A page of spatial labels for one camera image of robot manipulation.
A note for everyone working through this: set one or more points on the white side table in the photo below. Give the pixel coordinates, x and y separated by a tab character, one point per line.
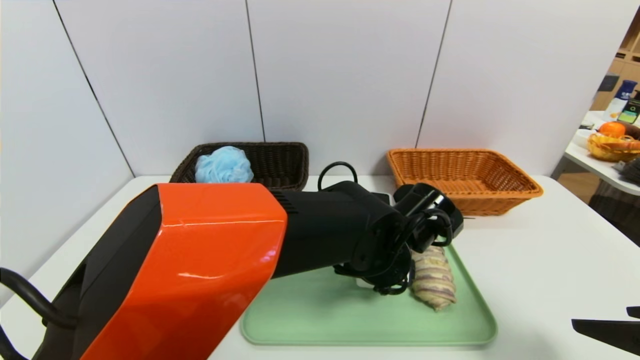
590	165

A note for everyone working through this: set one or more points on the orange wicker basket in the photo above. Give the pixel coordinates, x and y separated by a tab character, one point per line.
480	200

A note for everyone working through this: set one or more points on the light blue bath loofah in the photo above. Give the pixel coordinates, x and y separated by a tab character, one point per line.
225	165

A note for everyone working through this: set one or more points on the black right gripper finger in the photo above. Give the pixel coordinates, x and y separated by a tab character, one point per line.
620	334

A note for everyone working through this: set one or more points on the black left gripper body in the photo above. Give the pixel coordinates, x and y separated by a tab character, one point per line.
395	272

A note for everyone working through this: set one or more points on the dark green printed box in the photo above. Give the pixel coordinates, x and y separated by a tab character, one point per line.
632	111

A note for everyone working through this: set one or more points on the orange fruit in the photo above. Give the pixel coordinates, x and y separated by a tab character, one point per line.
611	129

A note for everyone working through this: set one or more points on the purple striped twisted bread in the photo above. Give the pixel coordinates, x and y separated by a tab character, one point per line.
434	280

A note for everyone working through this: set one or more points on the wooden shelf unit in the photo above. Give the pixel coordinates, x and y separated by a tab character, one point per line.
627	67

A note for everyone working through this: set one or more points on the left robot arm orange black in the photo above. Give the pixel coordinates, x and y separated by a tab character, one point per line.
200	260

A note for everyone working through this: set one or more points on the white bowl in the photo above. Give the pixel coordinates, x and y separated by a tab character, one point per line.
581	140

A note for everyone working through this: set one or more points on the dark brown round item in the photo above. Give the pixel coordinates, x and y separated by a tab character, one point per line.
633	130

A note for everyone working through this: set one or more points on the light green plastic tray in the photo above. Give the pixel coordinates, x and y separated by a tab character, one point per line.
325	315

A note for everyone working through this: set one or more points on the white bottle with blue cap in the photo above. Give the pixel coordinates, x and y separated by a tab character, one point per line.
617	106

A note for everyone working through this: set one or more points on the dark brown wicker basket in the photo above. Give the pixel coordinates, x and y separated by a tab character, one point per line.
280	160

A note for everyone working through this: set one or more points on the dark grey bundled item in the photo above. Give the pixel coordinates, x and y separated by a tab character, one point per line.
632	172

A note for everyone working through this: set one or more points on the small yellow wicker basket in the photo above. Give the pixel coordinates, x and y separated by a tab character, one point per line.
607	152

